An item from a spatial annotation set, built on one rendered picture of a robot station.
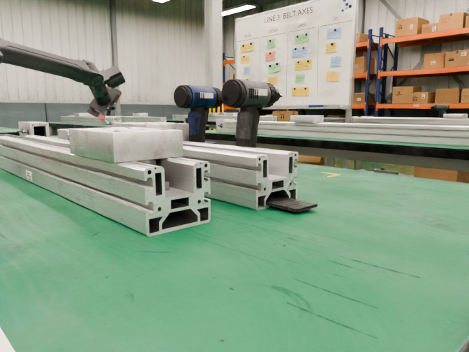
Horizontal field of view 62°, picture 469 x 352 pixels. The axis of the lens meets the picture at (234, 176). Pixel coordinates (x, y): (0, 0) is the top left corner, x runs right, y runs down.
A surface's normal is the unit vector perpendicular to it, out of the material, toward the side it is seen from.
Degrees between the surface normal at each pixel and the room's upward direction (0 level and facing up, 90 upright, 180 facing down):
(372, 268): 0
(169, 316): 0
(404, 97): 90
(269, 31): 90
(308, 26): 90
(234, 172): 90
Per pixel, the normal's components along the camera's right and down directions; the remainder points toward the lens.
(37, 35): 0.68, 0.12
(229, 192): -0.74, 0.11
